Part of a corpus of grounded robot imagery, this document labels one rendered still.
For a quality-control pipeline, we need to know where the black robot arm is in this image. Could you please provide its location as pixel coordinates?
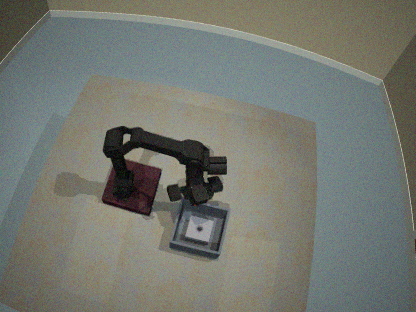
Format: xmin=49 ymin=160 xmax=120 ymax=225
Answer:
xmin=103 ymin=126 xmax=227 ymax=206

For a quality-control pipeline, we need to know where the white square plate with hole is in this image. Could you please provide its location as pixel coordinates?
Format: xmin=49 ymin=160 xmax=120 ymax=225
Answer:
xmin=185 ymin=215 xmax=214 ymax=244

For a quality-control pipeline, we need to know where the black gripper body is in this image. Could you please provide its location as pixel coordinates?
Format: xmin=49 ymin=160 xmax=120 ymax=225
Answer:
xmin=167 ymin=175 xmax=223 ymax=202

